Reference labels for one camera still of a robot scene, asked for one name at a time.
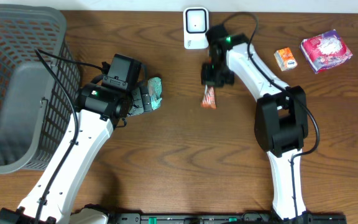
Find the small orange tissue pack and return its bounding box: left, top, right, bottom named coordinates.
left=274, top=47, right=298, bottom=71

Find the orange snack bar wrapper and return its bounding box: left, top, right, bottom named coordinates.
left=201, top=85, right=216, bottom=110

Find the white barcode scanner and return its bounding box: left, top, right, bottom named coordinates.
left=183, top=7, right=209, bottom=50

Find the teal snack packet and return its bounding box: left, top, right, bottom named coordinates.
left=147, top=77, right=162, bottom=110

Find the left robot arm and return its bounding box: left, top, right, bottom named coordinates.
left=0, top=83, right=152, bottom=224

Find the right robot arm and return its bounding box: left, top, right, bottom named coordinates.
left=201, top=24, right=308, bottom=223

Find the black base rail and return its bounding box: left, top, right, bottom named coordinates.
left=70, top=203, right=347, bottom=224

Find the purple white snack package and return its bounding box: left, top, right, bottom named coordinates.
left=300, top=29, right=353, bottom=73

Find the grey plastic shopping basket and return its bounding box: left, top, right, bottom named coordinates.
left=0, top=4, right=81, bottom=174

